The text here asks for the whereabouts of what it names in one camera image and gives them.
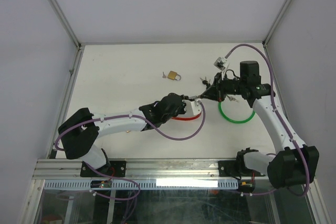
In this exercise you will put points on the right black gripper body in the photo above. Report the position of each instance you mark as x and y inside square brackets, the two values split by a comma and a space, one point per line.
[226, 86]

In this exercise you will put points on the slotted cable duct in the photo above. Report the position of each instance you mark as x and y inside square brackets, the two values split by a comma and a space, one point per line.
[147, 184]

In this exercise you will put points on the red cable lock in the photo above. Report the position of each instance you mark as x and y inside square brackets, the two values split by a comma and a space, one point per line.
[180, 117]

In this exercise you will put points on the green cable lock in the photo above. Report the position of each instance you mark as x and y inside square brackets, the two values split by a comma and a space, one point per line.
[231, 120]

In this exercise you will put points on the left black mount plate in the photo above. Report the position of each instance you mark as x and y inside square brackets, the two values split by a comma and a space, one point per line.
[115, 168]

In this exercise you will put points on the black mount plate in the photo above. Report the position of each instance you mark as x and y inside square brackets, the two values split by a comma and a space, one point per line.
[115, 168]
[226, 168]

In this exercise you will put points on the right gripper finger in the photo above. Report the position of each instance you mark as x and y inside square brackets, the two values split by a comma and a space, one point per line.
[213, 87]
[210, 95]

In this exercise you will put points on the large brass padlock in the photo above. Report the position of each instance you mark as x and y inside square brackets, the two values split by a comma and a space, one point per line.
[172, 75]

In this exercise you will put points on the black head key bunch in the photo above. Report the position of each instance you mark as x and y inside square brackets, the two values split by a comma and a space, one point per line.
[206, 82]

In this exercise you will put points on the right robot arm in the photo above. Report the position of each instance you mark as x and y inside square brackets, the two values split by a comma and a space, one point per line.
[294, 162]

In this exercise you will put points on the aluminium frame post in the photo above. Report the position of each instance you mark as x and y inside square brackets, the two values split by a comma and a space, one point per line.
[64, 22]
[285, 6]

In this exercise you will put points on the right black mount plate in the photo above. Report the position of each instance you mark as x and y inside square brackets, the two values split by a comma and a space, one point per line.
[226, 168]

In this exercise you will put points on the right aluminium frame post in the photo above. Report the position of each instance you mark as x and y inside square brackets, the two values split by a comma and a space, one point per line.
[285, 6]

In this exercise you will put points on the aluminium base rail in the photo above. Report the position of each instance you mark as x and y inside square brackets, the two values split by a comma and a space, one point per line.
[137, 169]

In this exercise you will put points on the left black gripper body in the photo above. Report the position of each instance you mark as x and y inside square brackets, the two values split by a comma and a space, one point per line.
[180, 110]

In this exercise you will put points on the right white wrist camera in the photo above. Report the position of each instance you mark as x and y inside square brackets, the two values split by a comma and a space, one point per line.
[222, 64]

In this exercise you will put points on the green lock keys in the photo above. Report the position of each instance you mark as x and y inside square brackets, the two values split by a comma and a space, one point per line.
[232, 99]

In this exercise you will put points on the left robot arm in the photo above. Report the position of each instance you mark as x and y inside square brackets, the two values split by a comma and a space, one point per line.
[80, 131]

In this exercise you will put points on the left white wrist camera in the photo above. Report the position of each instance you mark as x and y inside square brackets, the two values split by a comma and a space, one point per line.
[192, 109]

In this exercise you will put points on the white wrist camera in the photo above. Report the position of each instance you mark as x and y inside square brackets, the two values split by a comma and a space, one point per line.
[222, 64]
[192, 109]

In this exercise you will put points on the left aluminium frame post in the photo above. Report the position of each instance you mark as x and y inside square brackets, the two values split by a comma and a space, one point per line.
[64, 22]

